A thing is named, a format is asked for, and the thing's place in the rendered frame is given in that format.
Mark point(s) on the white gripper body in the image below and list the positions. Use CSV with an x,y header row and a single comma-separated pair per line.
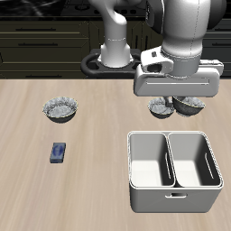
x,y
177,85

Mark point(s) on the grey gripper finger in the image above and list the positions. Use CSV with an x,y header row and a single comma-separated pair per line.
x,y
168,101

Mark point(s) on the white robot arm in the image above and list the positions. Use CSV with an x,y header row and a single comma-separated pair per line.
x,y
115,45

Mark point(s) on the small grey fluted bowl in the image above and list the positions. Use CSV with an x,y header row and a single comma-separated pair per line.
x,y
158,109

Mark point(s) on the medium grey fluted bowl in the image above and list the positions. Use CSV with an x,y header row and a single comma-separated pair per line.
x,y
189,107

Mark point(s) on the large grey fluted bowl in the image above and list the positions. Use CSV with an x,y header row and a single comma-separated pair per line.
x,y
60,109

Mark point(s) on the white two-bin basket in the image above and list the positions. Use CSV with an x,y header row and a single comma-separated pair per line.
x,y
176,198

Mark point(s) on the small blue box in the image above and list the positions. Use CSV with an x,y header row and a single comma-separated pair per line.
x,y
57,152

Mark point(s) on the dark kitchen cupboards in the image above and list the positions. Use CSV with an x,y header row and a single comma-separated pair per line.
x,y
45,48

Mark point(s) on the black marble countertop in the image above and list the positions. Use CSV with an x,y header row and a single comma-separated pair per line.
x,y
36,7

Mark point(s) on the flat black base plate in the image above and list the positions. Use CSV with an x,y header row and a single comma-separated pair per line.
x,y
90,64

